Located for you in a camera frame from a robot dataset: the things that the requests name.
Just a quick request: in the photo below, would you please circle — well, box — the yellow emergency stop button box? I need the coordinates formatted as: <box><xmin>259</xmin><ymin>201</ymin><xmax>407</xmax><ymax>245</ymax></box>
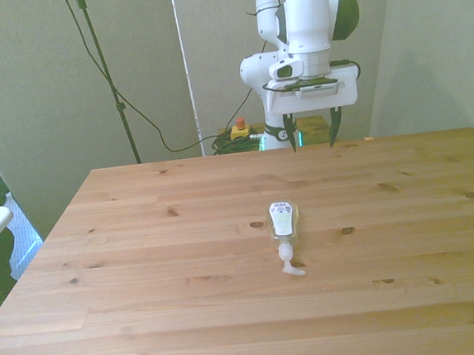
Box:
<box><xmin>228</xmin><ymin>116</ymin><xmax>256</xmax><ymax>142</ymax></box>

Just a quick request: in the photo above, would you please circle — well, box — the white mesh panel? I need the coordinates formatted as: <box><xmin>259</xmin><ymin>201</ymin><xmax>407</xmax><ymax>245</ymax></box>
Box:
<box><xmin>2</xmin><ymin>189</ymin><xmax>47</xmax><ymax>282</ymax></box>

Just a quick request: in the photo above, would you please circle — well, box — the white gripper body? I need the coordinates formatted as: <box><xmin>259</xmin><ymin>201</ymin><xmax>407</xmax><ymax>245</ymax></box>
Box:
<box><xmin>263</xmin><ymin>65</ymin><xmax>361</xmax><ymax>117</ymax></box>

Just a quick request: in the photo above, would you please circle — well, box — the coiled black cable bundle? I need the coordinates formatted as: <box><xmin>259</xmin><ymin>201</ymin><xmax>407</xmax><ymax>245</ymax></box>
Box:
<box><xmin>210</xmin><ymin>129</ymin><xmax>264</xmax><ymax>156</ymax></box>

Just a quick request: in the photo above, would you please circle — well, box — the clear sanitizer pump bottle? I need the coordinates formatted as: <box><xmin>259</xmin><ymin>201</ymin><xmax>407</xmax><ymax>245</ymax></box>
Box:
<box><xmin>262</xmin><ymin>199</ymin><xmax>308</xmax><ymax>279</ymax></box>

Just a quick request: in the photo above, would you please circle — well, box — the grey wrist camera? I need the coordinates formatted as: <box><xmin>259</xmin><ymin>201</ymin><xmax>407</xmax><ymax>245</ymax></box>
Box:
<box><xmin>294</xmin><ymin>79</ymin><xmax>343</xmax><ymax>100</ymax></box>

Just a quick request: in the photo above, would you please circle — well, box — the black camera stand pole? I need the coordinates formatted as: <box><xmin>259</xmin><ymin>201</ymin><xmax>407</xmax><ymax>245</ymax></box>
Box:
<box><xmin>74</xmin><ymin>0</ymin><xmax>143</xmax><ymax>169</ymax></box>

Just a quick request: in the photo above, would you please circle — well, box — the white vertical partition strip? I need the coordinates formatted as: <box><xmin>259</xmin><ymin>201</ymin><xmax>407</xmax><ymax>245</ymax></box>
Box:
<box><xmin>169</xmin><ymin>0</ymin><xmax>207</xmax><ymax>159</ymax></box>

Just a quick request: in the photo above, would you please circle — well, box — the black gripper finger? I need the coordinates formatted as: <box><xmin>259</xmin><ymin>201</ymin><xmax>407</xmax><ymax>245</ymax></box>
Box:
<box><xmin>281</xmin><ymin>113</ymin><xmax>301</xmax><ymax>154</ymax></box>
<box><xmin>325</xmin><ymin>106</ymin><xmax>347</xmax><ymax>149</ymax></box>

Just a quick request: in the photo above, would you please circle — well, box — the thin black hanging cable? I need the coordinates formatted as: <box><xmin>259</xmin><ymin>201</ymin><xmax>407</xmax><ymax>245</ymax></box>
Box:
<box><xmin>59</xmin><ymin>0</ymin><xmax>258</xmax><ymax>163</ymax></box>

